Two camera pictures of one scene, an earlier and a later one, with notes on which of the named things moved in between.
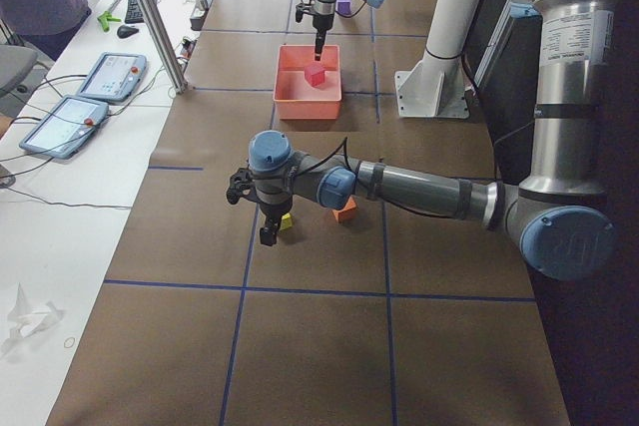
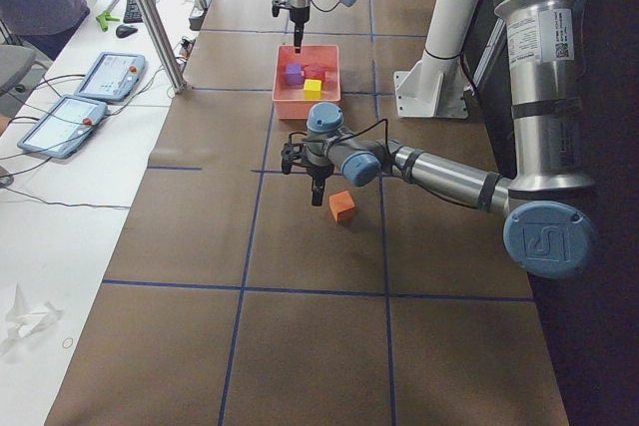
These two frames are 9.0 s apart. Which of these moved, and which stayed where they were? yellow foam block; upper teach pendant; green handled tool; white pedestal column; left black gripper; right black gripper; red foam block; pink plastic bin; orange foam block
Moved: right black gripper; yellow foam block; left black gripper
Stayed: red foam block; upper teach pendant; orange foam block; white pedestal column; green handled tool; pink plastic bin
